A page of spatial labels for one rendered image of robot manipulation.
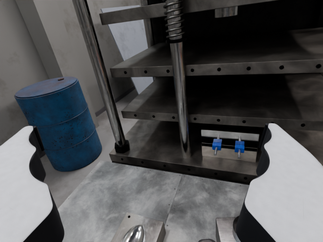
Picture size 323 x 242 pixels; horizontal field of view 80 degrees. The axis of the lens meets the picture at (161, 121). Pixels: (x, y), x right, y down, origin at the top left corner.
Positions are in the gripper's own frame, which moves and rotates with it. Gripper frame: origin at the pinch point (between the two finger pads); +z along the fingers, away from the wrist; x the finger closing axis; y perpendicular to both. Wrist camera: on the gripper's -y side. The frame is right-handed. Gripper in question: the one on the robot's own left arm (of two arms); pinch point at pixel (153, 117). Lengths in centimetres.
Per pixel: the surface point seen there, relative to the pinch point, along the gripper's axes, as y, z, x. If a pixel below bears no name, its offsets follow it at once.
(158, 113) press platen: 42, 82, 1
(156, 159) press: 68, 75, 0
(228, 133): 47, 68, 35
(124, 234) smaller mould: 61, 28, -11
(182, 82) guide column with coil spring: 22, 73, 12
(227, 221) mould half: 52, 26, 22
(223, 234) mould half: 52, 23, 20
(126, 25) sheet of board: 17, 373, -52
